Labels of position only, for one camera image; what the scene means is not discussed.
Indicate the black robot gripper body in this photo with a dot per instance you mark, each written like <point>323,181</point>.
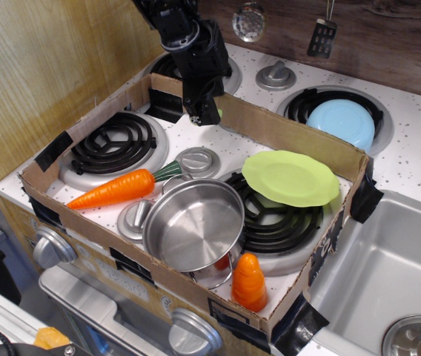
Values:
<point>203,63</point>

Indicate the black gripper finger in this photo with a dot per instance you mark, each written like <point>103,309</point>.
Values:
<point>209,114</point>
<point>191,110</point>

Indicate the green toy broccoli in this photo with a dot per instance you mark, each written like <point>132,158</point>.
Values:
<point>219,112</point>

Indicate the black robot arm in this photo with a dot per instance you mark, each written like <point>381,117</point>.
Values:
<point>176,22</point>

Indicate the stainless steel pan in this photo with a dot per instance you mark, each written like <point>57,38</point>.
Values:
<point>196,228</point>

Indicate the silver stovetop knob centre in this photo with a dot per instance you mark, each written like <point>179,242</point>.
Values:
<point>199,162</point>

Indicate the silver stovetop knob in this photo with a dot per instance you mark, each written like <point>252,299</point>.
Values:
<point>199,162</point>
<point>131,220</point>
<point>276,77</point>

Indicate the hanging metal skimmer ladle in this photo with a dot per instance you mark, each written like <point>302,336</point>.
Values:
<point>249,22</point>

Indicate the front left stove burner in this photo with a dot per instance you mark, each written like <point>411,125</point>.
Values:
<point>126,142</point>

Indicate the silver stovetop knob back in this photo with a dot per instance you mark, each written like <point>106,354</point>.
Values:
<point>276,77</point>

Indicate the back right stove burner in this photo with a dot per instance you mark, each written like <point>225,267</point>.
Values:
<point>298,106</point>

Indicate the orange toy carrot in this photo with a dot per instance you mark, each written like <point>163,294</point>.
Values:
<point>130,186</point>

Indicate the green plastic plate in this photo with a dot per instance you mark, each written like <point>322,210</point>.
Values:
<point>292,179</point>

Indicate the hanging metal spatula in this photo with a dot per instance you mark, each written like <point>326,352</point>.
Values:
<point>324,34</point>

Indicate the silver stovetop knob front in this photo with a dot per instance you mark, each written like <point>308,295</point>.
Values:
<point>131,220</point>

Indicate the blue plastic bowl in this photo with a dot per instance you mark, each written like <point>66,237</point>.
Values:
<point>345,120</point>

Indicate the front right stove burner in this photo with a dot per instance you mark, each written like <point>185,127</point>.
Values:
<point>281,236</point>

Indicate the brown cardboard fence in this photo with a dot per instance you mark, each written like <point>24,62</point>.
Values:
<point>290,322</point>

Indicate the orange toy carrot stub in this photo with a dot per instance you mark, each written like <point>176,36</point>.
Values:
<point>248,287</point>

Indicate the left oven knob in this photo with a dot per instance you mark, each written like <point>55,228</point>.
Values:
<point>52,249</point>

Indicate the oven knob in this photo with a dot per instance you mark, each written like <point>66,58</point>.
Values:
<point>192,335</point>
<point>52,249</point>

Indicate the right oven knob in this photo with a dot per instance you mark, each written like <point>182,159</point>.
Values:
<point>192,335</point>

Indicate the metal sink basin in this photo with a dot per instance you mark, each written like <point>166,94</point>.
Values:
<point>372,280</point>

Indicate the yellow sponge piece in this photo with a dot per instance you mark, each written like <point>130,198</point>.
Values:
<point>50,338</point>

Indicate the sink drain strainer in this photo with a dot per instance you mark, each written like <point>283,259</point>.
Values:
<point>403,337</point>

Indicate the silver oven door handle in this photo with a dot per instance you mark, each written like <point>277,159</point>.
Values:
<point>108,323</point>

